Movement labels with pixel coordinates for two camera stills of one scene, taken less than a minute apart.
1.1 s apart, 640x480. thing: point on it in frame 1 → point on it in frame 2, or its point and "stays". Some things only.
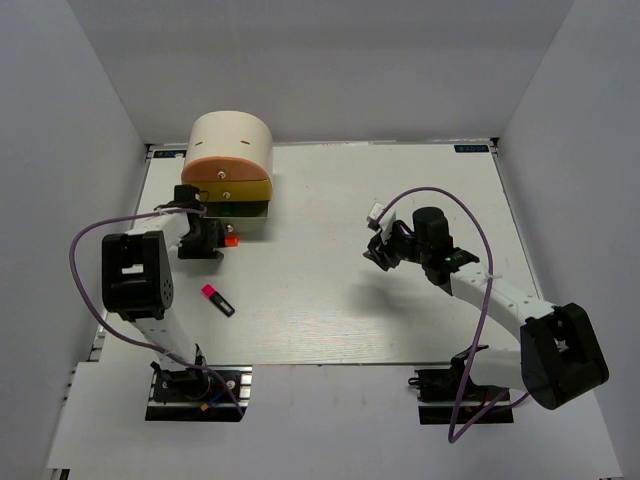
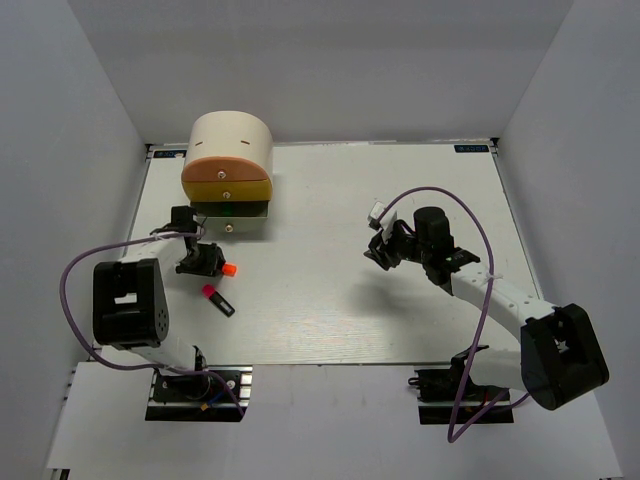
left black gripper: [206, 251] → [214, 254]
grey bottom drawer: [247, 218] stays
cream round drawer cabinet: [230, 134] stays
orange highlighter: [232, 240] → [229, 269]
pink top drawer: [225, 168] stays
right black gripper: [383, 254] stays
